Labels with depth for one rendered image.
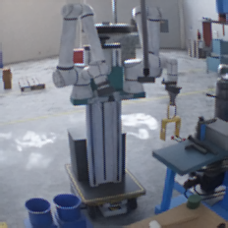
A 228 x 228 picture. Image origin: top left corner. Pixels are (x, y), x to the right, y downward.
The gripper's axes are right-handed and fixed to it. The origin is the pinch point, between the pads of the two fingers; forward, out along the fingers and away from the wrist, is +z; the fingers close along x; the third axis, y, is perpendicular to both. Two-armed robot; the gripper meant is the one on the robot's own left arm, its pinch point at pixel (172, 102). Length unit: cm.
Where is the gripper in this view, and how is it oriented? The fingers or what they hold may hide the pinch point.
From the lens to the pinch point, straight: 220.9
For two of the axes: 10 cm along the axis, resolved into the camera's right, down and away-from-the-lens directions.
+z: 0.2, 9.5, 3.1
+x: -4.4, -2.7, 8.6
